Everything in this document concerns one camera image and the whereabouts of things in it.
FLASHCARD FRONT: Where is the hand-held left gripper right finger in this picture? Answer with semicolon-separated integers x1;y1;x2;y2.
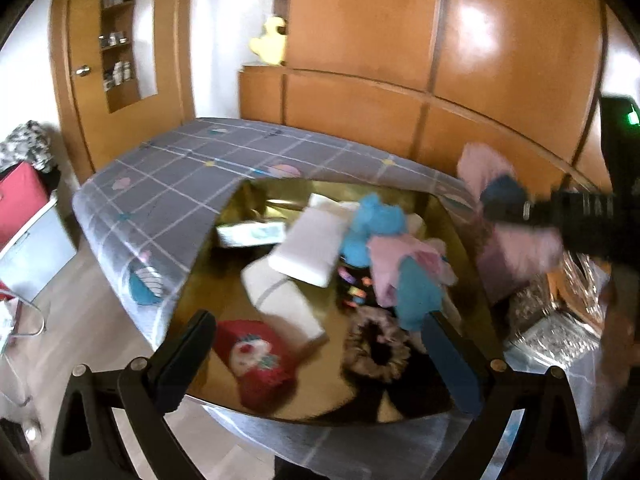
421;310;586;480

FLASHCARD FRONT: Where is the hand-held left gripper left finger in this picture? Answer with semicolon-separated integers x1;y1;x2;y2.
47;310;217;480

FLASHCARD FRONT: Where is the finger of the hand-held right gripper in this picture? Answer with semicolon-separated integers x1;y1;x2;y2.
481;190;566;233

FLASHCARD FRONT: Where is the pink sock with navy band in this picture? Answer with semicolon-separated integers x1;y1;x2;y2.
457;142;566;301

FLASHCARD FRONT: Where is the gold foil bag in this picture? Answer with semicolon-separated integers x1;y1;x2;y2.
167;176;506;423

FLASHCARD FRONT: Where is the teal and pink sock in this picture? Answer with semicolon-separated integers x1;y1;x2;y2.
367;237;458;333

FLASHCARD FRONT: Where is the leopard print scrunchie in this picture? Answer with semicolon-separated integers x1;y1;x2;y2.
342;307;412;383

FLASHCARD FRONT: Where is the blue snack packet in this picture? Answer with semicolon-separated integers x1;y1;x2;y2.
216;220;287;250

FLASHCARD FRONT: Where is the blue fluffy sock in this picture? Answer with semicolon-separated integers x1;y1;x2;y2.
340;195;407;267

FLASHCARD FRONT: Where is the cream tissue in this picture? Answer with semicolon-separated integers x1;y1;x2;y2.
306;192;358;221

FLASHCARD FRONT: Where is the gold embossed tissue box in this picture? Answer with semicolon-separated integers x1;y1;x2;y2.
505;250;613;366

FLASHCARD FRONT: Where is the white cabinet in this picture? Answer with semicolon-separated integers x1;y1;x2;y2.
0;192;80;306

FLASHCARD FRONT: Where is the grey checked bed sheet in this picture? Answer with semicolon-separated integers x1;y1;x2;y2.
72;117;616;480

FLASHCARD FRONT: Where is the red box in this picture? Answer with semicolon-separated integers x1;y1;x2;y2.
0;161;51;253

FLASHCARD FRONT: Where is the wooden door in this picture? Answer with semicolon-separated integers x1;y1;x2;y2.
50;0;197;183

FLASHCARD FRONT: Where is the wooden wardrobe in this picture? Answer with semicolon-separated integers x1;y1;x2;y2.
239;0;621;196

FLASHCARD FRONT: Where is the black and white patterned cloth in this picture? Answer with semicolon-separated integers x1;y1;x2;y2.
0;120;57;175

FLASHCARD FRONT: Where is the group of small bottles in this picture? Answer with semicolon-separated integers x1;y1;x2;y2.
100;0;135;92

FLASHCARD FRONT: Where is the yellow plush toy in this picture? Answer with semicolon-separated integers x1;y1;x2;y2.
249;16;291;67

